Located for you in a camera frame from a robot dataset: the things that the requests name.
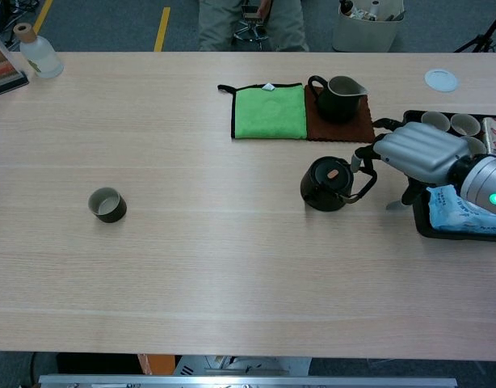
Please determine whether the black tripod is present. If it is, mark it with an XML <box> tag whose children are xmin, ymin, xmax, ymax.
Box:
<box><xmin>453</xmin><ymin>3</ymin><xmax>496</xmax><ymax>53</ymax></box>

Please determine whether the brown cloth mat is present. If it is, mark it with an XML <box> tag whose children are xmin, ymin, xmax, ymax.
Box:
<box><xmin>304</xmin><ymin>84</ymin><xmax>376</xmax><ymax>145</ymax></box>

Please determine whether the orange object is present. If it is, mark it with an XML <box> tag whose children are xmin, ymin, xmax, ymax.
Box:
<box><xmin>137</xmin><ymin>353</ymin><xmax>176</xmax><ymax>376</ymax></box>

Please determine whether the black pitcher beige inside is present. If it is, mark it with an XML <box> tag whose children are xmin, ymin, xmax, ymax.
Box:
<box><xmin>307</xmin><ymin>74</ymin><xmax>369</xmax><ymax>125</ymax></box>

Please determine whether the dark teacup beige inside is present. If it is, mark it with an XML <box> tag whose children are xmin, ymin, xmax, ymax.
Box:
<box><xmin>87</xmin><ymin>187</ymin><xmax>128</xmax><ymax>224</ymax></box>

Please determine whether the small beige teacup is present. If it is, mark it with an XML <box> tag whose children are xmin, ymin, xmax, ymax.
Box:
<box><xmin>450</xmin><ymin>113</ymin><xmax>481</xmax><ymax>137</ymax></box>
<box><xmin>464</xmin><ymin>136</ymin><xmax>488</xmax><ymax>157</ymax></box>
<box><xmin>420</xmin><ymin>111</ymin><xmax>452</xmax><ymax>131</ymax></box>

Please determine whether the blue wet wipes pack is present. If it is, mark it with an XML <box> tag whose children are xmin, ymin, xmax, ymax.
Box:
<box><xmin>426</xmin><ymin>184</ymin><xmax>496</xmax><ymax>238</ymax></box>

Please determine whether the glass bottle wooden cap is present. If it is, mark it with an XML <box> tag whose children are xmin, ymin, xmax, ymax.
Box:
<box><xmin>12</xmin><ymin>23</ymin><xmax>65</xmax><ymax>79</ymax></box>

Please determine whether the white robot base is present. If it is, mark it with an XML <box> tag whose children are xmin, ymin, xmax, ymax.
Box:
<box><xmin>173</xmin><ymin>355</ymin><xmax>313</xmax><ymax>377</ymax></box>

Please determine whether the black teapot with handle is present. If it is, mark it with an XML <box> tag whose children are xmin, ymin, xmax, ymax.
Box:
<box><xmin>300</xmin><ymin>156</ymin><xmax>378</xmax><ymax>213</ymax></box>

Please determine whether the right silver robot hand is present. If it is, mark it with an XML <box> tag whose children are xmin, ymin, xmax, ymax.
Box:
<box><xmin>350</xmin><ymin>116</ymin><xmax>473</xmax><ymax>210</ymax></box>

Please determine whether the aluminium rail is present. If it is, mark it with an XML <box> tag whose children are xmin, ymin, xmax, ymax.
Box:
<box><xmin>38</xmin><ymin>373</ymin><xmax>458</xmax><ymax>388</ymax></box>

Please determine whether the person in khaki trousers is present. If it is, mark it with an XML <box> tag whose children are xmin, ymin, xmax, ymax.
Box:
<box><xmin>197</xmin><ymin>0</ymin><xmax>311</xmax><ymax>53</ymax></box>

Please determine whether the beige storage bin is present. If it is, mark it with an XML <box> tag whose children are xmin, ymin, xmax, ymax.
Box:
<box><xmin>332</xmin><ymin>0</ymin><xmax>406</xmax><ymax>53</ymax></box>

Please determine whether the white round lid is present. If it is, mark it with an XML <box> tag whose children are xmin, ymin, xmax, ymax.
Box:
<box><xmin>424</xmin><ymin>68</ymin><xmax>460</xmax><ymax>94</ymax></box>

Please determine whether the metal chair base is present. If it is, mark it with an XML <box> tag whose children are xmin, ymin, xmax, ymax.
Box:
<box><xmin>233</xmin><ymin>18</ymin><xmax>270</xmax><ymax>44</ymax></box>

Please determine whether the black plastic tray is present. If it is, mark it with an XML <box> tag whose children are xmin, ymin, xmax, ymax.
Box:
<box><xmin>403</xmin><ymin>109</ymin><xmax>496</xmax><ymax>243</ymax></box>

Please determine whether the green cloth black trim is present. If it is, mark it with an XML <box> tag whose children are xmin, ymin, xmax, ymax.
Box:
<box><xmin>216</xmin><ymin>82</ymin><xmax>309</xmax><ymax>141</ymax></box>

